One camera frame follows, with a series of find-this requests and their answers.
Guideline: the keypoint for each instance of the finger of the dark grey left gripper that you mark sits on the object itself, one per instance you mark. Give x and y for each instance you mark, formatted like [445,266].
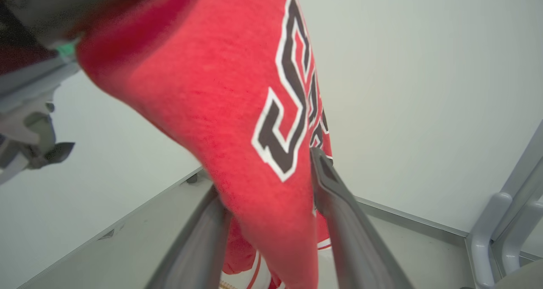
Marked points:
[46,4]

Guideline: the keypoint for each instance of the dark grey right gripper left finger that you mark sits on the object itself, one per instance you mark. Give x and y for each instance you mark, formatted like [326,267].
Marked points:
[195,246]

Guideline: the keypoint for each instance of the grey left gripper body green band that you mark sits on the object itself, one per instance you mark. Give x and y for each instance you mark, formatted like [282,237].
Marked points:
[29,83]

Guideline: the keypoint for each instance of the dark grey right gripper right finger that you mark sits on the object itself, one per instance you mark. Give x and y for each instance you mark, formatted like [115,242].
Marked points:
[356,242]

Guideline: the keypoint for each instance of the red jersey with black lettering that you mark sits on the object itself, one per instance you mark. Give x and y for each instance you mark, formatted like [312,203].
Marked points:
[203,89]

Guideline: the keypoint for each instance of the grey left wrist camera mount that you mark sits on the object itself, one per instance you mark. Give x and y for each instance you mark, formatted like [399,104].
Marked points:
[40,140]

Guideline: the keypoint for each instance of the grey aluminium skirting rail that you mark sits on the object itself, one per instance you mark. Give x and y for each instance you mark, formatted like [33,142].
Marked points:
[106,231]
[415,219]

